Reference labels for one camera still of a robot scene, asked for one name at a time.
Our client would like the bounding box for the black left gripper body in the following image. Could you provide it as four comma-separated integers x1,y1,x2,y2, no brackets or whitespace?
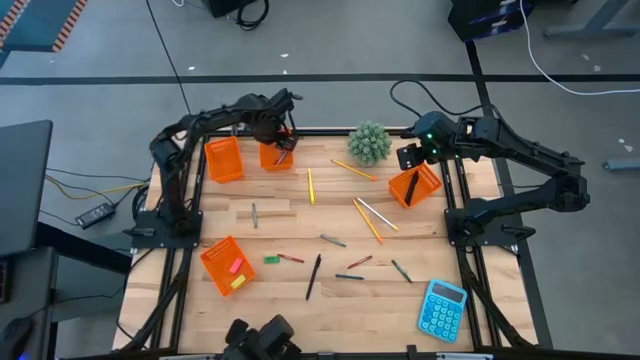
252,107,300,152

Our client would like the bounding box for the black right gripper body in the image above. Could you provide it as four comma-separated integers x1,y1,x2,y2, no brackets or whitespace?
397,143,429,172

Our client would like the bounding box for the yellow pencil with orange eraser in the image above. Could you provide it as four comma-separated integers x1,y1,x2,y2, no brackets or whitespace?
351,198,385,246
329,158,379,183

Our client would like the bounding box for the white pencil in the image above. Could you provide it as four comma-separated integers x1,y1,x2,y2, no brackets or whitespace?
355,196,401,233

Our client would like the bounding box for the orange plastic slotted bin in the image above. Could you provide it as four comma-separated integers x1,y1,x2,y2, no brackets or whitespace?
203,135,246,184
258,132,296,173
199,235,257,298
387,162,444,209

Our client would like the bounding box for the green artificial potted plant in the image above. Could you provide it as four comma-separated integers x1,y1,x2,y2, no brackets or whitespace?
346,119,394,168

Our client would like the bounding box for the black floor box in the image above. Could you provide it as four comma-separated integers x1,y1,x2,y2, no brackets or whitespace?
205,0,242,19

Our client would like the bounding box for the black equipment case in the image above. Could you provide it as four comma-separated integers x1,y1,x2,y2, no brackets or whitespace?
447,0,535,43

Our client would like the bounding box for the blue calculator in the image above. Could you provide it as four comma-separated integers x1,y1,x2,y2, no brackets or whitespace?
417,278,469,344

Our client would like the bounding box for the grey floor bar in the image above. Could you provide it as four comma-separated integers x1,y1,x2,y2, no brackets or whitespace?
602,157,640,172

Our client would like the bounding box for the grey desk leg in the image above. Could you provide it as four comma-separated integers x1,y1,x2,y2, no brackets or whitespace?
543,0,640,40

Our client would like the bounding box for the black desk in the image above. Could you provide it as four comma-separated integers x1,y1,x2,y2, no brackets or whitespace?
0,119,54,258

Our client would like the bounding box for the teal mat with orange stripes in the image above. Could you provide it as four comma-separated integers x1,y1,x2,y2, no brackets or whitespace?
0,0,90,54

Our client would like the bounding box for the black computer mouse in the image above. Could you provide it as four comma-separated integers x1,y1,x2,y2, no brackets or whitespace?
0,317,34,359

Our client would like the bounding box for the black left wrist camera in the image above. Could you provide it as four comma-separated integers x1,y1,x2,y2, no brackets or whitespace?
269,88,304,114

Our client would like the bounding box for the black table frame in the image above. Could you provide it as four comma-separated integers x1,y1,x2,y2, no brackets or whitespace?
117,127,539,360

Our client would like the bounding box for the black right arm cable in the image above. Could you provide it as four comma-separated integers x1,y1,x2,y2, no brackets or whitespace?
388,78,501,124

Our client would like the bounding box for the coiled black cable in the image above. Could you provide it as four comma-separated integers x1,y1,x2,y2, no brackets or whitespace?
235,0,271,32

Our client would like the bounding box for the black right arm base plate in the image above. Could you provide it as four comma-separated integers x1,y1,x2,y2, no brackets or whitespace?
444,207,519,249

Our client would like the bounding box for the thin black floor cable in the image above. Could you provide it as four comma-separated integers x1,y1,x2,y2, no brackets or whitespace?
144,0,194,117

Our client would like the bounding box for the yellow floor cable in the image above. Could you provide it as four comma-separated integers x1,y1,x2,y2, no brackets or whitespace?
44,174,151,201

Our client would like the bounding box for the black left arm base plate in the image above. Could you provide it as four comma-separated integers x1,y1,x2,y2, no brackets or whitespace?
130,208,204,250

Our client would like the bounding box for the white floor cable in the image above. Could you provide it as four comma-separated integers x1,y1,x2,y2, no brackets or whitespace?
517,0,640,97

